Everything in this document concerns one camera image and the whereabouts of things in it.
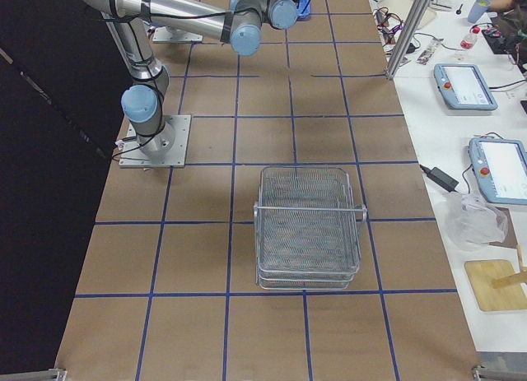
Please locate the clear plastic bag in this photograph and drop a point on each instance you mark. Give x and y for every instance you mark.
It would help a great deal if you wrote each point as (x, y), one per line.
(471, 219)

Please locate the aluminium frame post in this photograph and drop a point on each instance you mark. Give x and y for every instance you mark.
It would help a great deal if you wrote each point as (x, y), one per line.
(415, 14)

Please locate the black power adapter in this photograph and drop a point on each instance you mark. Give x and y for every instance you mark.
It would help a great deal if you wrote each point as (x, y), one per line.
(440, 178)

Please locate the upper teach pendant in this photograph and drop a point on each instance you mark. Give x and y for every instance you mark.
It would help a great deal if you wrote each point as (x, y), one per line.
(463, 87)

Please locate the plastic water bottle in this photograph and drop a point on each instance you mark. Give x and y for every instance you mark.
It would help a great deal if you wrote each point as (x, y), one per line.
(470, 39)

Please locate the wire mesh shelf basket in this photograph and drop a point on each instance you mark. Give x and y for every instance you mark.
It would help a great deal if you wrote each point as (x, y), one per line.
(305, 229)

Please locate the teach pendant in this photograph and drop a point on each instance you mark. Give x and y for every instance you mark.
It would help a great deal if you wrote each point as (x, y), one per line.
(499, 167)
(463, 87)

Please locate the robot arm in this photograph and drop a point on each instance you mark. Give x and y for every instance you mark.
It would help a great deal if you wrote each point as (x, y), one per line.
(238, 25)

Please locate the wooden board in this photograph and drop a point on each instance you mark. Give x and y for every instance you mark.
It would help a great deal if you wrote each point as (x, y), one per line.
(496, 285)

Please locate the blue cup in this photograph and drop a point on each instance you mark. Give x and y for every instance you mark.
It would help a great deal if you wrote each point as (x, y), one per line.
(478, 8)

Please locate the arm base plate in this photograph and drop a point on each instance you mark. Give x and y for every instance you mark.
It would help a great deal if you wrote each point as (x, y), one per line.
(170, 35)
(165, 150)

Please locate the lower teach pendant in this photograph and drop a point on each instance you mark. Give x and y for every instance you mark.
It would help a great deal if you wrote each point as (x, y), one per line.
(499, 167)

